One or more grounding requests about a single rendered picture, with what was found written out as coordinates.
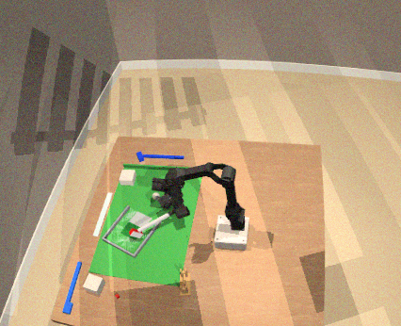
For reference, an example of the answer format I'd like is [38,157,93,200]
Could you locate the white flat bar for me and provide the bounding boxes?
[93,193,113,236]

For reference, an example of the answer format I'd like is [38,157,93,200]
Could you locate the green flat mat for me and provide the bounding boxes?
[88,168,202,286]

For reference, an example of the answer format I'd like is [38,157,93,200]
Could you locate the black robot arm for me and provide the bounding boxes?
[152,162,246,231]

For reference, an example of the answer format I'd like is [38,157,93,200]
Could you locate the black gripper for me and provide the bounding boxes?
[168,192,190,219]

